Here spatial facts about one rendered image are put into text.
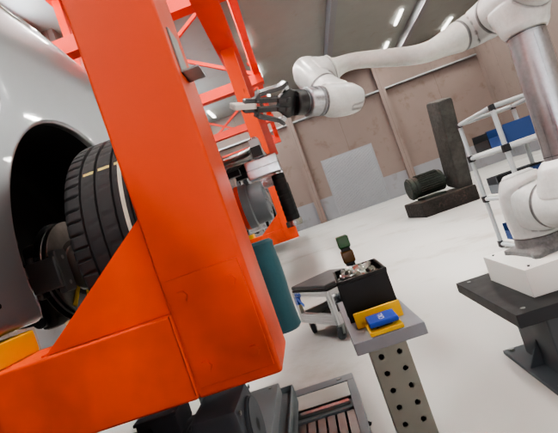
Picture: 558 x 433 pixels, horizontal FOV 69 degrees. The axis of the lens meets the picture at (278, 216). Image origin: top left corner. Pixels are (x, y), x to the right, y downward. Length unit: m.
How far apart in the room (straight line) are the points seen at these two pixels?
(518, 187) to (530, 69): 0.37
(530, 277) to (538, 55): 0.64
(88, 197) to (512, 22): 1.24
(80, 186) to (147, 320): 0.46
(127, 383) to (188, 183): 0.38
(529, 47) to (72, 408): 1.42
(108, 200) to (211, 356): 0.48
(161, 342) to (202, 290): 0.12
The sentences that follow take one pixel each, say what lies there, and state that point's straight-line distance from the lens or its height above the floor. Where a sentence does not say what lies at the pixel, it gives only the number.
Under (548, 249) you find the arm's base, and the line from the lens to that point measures 1.55.
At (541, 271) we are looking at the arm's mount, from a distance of 1.46.
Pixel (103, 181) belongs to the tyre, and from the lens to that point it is 1.09.
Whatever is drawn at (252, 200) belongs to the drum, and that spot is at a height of 0.86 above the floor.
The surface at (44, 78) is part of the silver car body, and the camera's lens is 1.59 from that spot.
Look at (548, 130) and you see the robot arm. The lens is 1.40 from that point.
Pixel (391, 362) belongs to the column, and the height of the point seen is 0.33.
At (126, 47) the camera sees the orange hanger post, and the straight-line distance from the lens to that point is 0.83.
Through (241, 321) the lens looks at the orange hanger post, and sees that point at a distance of 0.74.
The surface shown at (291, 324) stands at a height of 0.50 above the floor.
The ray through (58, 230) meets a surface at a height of 0.98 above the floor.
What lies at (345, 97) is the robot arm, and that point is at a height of 1.06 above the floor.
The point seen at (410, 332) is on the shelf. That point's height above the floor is 0.43.
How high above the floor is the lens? 0.77
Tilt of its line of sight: 1 degrees up
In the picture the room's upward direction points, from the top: 19 degrees counter-clockwise
